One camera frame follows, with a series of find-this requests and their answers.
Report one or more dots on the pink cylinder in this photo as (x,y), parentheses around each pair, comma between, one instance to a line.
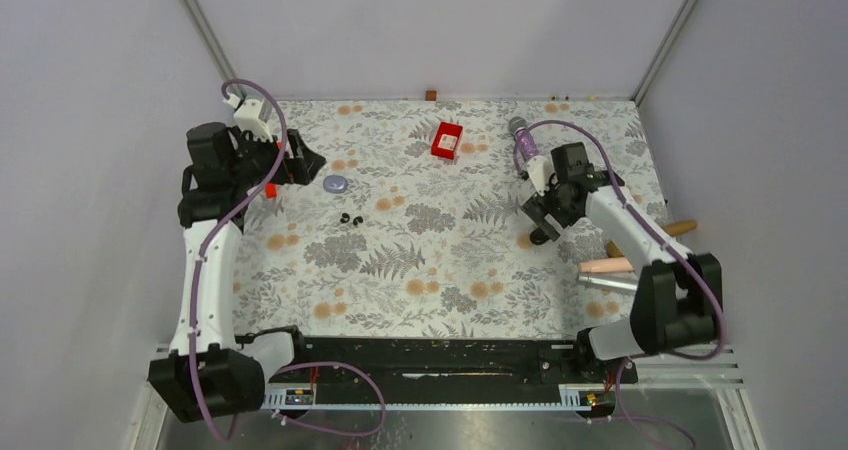
(607,265)

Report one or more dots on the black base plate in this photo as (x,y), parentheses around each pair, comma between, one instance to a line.
(419,371)

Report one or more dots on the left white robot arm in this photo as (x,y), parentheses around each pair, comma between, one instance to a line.
(209,370)

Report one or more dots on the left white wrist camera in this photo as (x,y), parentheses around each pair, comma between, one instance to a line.
(251,115)

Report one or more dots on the silver metal cylinder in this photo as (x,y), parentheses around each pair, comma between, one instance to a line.
(609,283)

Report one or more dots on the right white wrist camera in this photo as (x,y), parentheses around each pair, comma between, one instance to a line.
(539,169)

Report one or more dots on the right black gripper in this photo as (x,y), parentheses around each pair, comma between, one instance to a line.
(538,206)

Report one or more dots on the black earbud case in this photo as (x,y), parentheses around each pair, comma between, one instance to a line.
(538,237)

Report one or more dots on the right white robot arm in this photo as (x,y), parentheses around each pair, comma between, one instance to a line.
(677,301)

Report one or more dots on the lavender earbud charging case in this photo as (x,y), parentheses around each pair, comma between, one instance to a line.
(335,184)

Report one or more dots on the red open box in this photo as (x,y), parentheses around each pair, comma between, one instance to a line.
(446,141)

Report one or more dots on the floral patterned mat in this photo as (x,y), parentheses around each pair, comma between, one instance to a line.
(444,248)

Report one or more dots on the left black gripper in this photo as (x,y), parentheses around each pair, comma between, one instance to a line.
(303,166)

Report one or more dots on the purple glitter microphone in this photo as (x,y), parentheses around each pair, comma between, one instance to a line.
(524,141)

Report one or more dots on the wooden handle stick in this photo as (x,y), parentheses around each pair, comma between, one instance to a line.
(674,229)

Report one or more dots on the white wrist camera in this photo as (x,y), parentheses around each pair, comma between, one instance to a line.
(539,169)
(251,115)

